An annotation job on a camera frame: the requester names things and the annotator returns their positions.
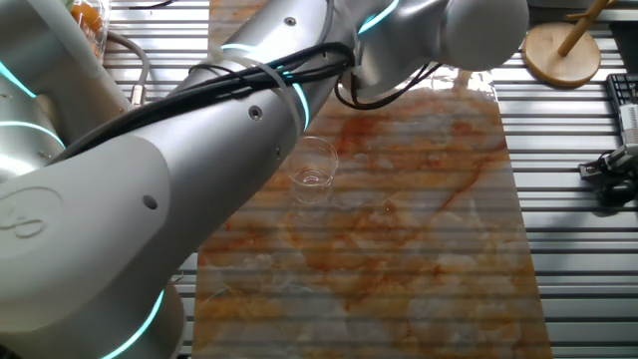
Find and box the black keyboard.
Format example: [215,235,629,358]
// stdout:
[605,73,638,109]

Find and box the clear plastic fruit container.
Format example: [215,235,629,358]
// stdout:
[69,0,112,62]

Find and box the black box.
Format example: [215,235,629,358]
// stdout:
[608,20,638,76]

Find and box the black camera clamp mount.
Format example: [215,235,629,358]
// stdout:
[577,144,638,206]

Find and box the clear glass beaker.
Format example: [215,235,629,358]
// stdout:
[278,136,340,205]

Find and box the orange fruit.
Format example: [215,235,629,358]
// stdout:
[72,2,105,32]

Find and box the black loose cable loop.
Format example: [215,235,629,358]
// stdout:
[127,0,176,12]

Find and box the wooden stand with round base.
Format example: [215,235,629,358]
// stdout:
[521,0,619,90]

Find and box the grey corrugated conduit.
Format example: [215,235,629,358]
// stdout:
[106,30,152,109]

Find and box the robot cable bundle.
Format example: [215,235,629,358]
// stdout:
[49,42,445,166]

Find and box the orange marble pattern mat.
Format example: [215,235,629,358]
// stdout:
[191,0,553,359]

